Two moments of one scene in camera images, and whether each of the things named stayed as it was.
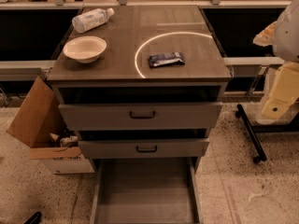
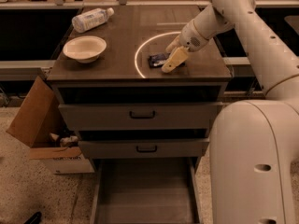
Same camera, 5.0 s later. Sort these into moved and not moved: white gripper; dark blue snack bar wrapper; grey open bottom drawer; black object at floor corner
Moved: white gripper
Not moved: black object at floor corner; dark blue snack bar wrapper; grey open bottom drawer
